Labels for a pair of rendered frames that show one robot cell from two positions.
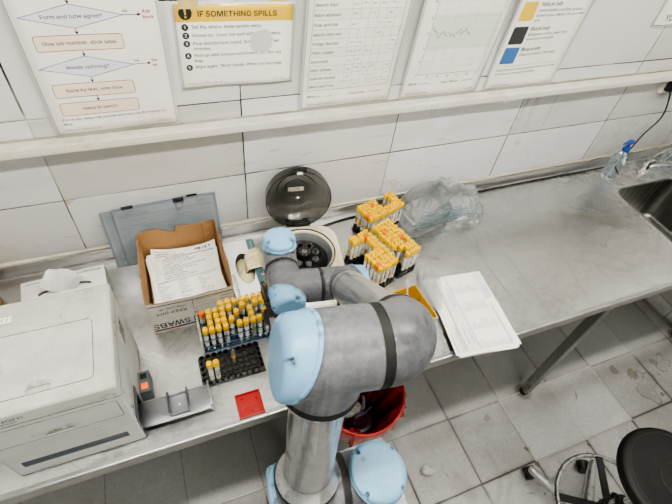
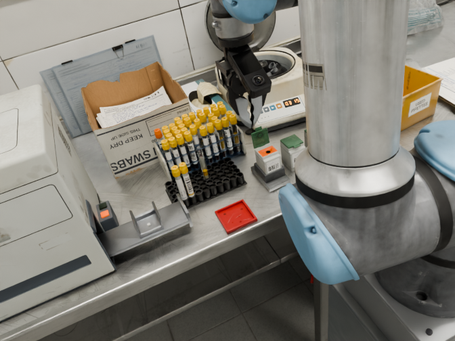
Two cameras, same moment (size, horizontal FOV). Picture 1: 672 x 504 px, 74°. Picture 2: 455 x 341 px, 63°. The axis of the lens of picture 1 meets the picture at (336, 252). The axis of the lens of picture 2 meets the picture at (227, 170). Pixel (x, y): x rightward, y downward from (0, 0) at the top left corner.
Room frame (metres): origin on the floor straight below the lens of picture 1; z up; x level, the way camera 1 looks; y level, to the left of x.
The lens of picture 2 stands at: (-0.06, 0.06, 1.45)
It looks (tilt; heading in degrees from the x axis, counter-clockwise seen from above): 39 degrees down; 11
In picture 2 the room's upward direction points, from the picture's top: 12 degrees counter-clockwise
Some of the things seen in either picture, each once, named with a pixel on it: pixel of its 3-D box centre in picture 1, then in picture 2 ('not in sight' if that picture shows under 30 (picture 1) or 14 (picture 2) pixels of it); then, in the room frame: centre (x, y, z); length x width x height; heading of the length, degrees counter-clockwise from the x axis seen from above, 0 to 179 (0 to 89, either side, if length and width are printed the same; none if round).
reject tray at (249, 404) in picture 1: (249, 403); (235, 216); (0.47, 0.17, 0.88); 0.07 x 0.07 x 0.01; 28
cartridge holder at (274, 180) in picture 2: not in sight; (269, 171); (0.59, 0.09, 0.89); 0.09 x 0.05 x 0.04; 28
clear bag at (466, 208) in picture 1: (461, 199); (414, 6); (1.39, -0.46, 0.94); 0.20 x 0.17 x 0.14; 100
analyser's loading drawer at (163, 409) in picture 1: (170, 405); (137, 227); (0.42, 0.35, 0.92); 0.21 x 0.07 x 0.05; 118
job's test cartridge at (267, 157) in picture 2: not in sight; (268, 162); (0.59, 0.09, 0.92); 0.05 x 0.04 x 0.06; 28
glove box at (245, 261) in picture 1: (248, 271); (204, 104); (0.88, 0.27, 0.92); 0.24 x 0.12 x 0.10; 28
